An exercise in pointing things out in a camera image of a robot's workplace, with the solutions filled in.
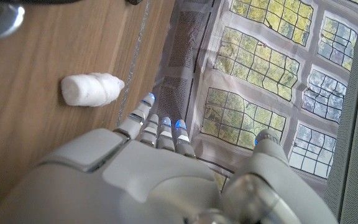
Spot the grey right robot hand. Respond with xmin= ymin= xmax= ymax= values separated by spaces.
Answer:
xmin=0 ymin=92 xmax=338 ymax=224

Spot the small white bottle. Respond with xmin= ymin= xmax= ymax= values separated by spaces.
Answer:
xmin=60 ymin=72 xmax=126 ymax=108

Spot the printed window backdrop cloth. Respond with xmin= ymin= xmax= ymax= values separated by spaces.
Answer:
xmin=152 ymin=0 xmax=358 ymax=200

